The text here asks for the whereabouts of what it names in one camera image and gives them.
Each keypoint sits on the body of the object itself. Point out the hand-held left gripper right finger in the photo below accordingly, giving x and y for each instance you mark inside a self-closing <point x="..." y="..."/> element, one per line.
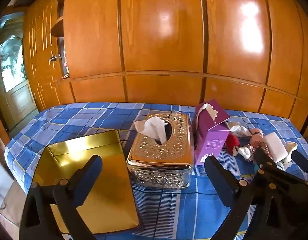
<point x="219" y="182"/>

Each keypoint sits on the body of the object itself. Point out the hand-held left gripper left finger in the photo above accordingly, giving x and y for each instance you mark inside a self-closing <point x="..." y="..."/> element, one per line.
<point x="89" y="180"/>

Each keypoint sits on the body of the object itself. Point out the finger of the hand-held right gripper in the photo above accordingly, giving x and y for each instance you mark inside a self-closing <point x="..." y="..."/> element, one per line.
<point x="262" y="161"/>
<point x="303" y="163"/>

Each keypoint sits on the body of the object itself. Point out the cream fluffy sock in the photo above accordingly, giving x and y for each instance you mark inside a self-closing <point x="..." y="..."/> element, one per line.
<point x="291" y="152"/>

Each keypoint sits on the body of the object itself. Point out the white wet wipes pack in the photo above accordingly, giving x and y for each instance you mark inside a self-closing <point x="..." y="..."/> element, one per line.
<point x="275" y="145"/>

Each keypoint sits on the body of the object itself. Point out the white mesh cloth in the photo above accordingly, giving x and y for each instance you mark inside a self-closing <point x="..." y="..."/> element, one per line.
<point x="244" y="152"/>

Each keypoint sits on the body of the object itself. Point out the gold metal tin tray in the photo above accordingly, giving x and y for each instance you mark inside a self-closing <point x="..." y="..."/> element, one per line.
<point x="111" y="180"/>

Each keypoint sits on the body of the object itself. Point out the pink towel roll blue band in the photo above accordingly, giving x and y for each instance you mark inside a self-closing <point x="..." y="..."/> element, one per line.
<point x="256" y="133"/>

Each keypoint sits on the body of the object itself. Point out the red sock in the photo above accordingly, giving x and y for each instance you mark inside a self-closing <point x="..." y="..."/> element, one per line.
<point x="232" y="141"/>

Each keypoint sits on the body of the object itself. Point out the purple cardboard box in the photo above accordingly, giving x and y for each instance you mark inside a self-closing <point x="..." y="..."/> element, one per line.
<point x="211" y="142"/>

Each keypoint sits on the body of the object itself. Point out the ornate metal tissue box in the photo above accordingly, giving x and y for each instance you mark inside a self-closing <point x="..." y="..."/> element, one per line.
<point x="149" y="160"/>

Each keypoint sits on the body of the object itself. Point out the blue checkered bed sheet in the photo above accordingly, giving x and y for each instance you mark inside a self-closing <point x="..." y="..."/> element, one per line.
<point x="94" y="115"/>

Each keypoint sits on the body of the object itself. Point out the white facial tissue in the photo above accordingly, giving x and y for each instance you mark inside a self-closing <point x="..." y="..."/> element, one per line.
<point x="154" y="127"/>

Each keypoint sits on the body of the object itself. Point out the white storage box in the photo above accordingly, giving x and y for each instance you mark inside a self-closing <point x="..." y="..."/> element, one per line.
<point x="3" y="177"/>

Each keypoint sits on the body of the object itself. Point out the glass paned wooden door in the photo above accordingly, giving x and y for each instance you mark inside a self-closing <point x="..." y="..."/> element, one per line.
<point x="16" y="100"/>

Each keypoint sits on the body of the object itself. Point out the pink spotted plush toy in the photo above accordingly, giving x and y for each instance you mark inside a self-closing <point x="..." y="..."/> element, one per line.
<point x="66" y="65"/>

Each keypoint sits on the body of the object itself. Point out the metal door knob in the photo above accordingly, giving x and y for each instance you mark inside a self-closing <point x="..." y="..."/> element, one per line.
<point x="53" y="58"/>

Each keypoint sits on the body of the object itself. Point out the wooden door with gold inlay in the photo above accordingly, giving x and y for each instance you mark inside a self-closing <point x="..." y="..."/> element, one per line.
<point x="41" y="55"/>

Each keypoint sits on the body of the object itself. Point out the wooden panel cabinet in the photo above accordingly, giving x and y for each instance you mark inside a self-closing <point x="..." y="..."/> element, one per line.
<point x="169" y="42"/>

